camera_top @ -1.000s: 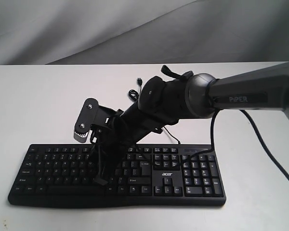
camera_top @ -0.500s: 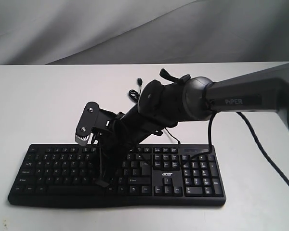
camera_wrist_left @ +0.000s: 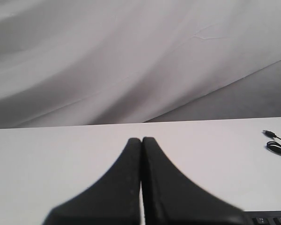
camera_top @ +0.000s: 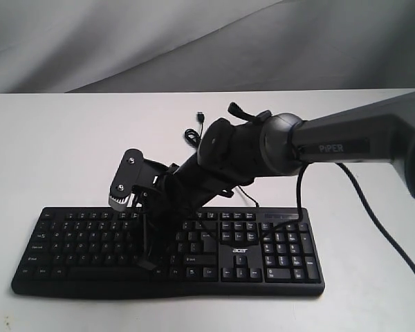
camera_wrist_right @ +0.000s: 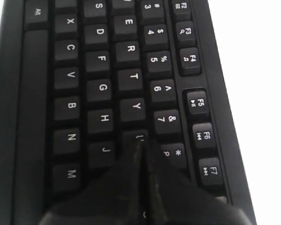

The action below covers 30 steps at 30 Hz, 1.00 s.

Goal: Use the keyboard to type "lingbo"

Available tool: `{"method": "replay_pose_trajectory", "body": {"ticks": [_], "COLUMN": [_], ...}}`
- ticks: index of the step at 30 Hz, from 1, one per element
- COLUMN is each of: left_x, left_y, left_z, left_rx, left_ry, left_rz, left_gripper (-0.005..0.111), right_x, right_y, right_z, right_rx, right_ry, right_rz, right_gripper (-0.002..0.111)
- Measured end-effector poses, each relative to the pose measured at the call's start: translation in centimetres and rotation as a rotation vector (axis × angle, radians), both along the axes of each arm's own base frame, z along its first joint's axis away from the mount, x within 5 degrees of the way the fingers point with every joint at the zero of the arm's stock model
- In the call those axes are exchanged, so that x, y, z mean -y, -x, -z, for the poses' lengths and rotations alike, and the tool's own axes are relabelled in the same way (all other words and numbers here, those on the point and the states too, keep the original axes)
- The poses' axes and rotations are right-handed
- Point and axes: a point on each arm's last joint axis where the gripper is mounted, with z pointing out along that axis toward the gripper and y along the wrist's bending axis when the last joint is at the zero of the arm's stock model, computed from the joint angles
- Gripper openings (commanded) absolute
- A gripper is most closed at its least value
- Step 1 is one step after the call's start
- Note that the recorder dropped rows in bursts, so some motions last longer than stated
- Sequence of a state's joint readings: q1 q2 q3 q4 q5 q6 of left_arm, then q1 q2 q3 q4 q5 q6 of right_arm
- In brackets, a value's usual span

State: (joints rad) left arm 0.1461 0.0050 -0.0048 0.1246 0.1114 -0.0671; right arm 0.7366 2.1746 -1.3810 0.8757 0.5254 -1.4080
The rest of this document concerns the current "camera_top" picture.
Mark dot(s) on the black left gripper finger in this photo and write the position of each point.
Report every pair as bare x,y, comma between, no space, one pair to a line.
144,261

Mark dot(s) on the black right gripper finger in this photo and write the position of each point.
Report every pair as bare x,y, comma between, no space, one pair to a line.
159,242

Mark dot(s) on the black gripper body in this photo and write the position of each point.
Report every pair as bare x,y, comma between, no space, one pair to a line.
175,193

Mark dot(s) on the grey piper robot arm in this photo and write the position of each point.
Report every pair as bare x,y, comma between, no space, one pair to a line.
269,145

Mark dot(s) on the black acer keyboard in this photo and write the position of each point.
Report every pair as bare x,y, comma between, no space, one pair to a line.
93,253

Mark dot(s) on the grey backdrop cloth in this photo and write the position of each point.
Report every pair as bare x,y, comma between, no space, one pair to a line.
179,46

